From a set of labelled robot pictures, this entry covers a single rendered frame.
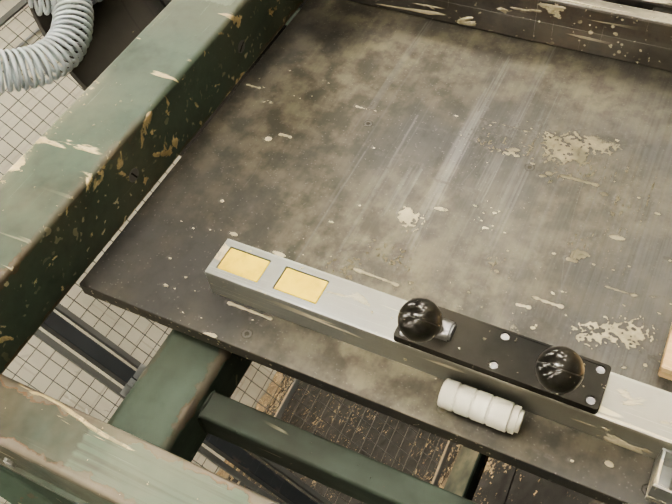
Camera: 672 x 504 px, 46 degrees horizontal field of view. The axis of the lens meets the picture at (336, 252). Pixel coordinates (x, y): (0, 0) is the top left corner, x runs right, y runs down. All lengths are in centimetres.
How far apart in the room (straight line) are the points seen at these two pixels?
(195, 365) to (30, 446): 20
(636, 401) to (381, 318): 25
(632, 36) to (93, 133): 69
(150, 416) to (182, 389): 4
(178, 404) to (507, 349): 35
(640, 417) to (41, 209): 63
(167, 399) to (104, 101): 36
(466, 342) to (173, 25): 57
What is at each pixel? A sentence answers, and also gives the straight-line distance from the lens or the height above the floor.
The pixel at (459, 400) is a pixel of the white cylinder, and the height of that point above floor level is 140.
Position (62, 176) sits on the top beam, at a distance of 92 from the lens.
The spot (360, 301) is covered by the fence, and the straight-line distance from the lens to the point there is 81.
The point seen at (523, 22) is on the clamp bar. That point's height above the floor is 149.
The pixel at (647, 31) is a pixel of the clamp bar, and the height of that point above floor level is 138.
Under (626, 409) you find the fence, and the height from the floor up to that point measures 129.
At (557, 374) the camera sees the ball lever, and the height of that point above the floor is 142.
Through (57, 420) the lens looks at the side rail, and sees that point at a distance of 80.
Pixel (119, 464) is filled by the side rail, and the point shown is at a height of 160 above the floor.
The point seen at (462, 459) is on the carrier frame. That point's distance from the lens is 189.
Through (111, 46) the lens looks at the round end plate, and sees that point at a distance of 149.
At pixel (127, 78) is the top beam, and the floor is 183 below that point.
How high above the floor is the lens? 176
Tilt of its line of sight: 15 degrees down
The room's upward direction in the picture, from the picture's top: 50 degrees counter-clockwise
